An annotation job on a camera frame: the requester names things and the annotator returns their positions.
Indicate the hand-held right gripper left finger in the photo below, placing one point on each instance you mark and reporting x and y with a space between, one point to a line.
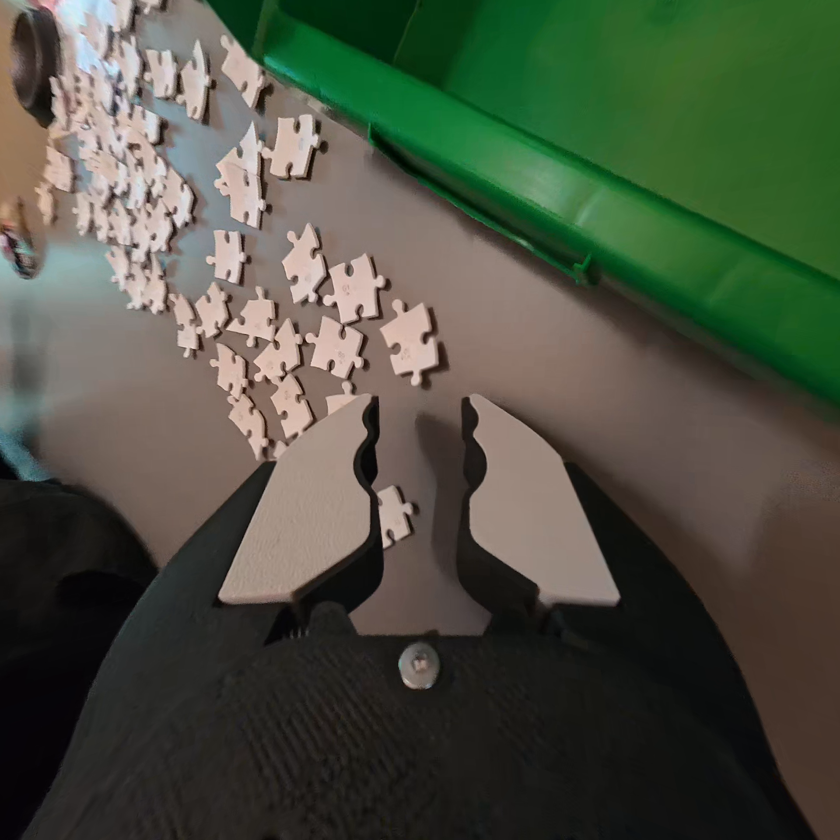
302 525

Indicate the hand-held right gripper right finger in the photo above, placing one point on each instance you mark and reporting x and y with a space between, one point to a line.
538 525

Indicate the white jigsaw puzzle piece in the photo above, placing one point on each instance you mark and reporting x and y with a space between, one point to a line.
394 518

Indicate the pile of white puzzle pieces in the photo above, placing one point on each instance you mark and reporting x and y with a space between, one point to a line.
341 348

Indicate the colourful curved puzzle ball section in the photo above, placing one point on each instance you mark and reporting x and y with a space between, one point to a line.
23 253

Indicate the black dome puzzle stand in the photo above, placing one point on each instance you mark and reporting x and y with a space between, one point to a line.
36 59

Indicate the black hooded sweatshirt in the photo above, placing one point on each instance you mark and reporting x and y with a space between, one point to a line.
59 623

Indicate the green plastic bin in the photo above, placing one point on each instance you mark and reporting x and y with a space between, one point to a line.
590 98

